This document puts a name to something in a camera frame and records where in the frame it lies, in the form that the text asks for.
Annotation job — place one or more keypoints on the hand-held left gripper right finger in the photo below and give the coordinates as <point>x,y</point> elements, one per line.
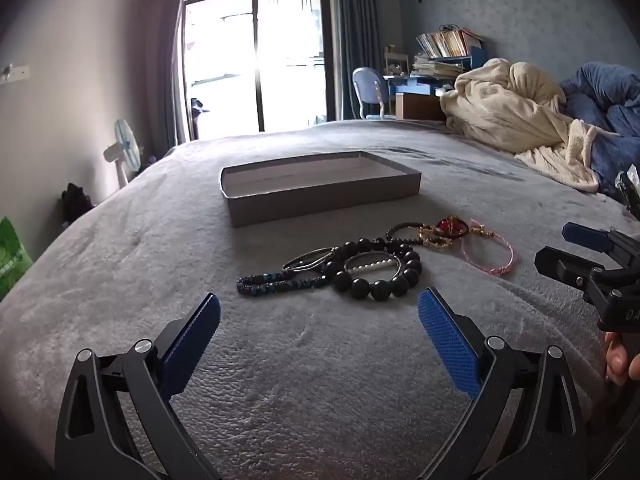
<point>450,342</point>

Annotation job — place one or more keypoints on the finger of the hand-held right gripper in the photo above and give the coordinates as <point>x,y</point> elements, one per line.
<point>585,236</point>
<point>560,262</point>

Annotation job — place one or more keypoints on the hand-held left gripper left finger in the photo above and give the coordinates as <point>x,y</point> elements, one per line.
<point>192,340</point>

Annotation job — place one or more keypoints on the metal key rings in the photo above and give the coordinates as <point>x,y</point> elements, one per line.
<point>325,258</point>

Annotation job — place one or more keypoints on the shallow grey cardboard box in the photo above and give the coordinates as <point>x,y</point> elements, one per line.
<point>300,205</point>

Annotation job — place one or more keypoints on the person's right hand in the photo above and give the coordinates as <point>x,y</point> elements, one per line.
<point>617,360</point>

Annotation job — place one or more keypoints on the dark plastic wrapper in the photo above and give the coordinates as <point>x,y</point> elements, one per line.
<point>629,187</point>

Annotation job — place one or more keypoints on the red pendant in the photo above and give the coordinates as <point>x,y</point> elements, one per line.
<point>452,225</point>

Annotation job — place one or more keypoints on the blue duvet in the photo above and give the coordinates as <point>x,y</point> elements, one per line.
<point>605,95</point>

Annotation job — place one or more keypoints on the cream fleece blanket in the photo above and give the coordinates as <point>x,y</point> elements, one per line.
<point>505,105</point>

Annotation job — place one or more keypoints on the black bag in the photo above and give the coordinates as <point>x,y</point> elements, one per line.
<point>75,202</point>

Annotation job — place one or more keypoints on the green plastic bag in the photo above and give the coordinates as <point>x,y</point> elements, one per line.
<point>12,260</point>

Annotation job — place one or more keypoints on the white standing fan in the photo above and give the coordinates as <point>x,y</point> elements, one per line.
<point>125,142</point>

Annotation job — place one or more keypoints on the brown wooden cabinet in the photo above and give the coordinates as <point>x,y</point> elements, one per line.
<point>420,107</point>

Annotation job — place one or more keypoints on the blue desk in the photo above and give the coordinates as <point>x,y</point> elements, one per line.
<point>420,85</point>

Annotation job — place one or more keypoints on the dark cloth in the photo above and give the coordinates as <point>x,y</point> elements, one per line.
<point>198,115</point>

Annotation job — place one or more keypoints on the stack of papers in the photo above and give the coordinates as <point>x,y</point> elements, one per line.
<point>435,66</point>

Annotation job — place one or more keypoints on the row of books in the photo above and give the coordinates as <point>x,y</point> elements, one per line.
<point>445,42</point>

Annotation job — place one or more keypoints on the wooden desk shelf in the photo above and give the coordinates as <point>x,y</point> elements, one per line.
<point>395,62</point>

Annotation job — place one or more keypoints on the blue desk chair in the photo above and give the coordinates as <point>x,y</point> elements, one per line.
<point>367,85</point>

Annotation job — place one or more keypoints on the grey curtain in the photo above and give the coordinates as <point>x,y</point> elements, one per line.
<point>172,60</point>

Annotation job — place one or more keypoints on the sliding glass door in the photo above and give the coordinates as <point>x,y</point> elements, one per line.
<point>260,60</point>

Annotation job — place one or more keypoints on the blue-grey curtain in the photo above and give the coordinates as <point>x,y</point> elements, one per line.
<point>357,35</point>

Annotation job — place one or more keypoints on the white wall hook rail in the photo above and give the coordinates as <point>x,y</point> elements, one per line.
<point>15,72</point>

